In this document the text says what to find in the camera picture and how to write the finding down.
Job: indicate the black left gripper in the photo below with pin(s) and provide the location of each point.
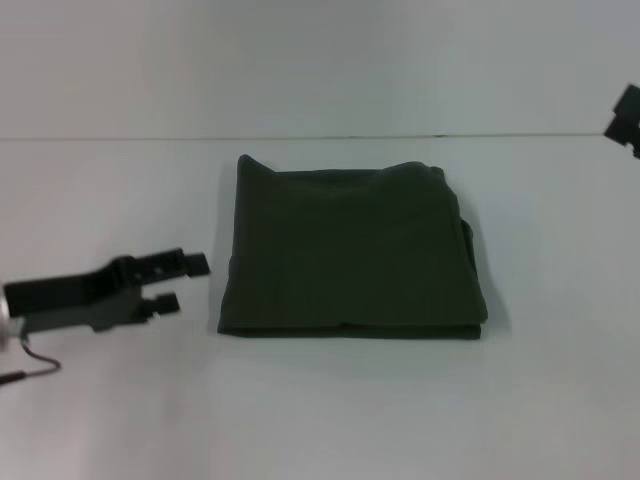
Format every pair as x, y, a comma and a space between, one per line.
75, 300

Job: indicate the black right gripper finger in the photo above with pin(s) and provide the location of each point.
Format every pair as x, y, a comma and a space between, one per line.
622, 132
629, 102

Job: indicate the dark green shirt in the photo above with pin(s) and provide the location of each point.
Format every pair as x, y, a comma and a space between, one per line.
350, 250

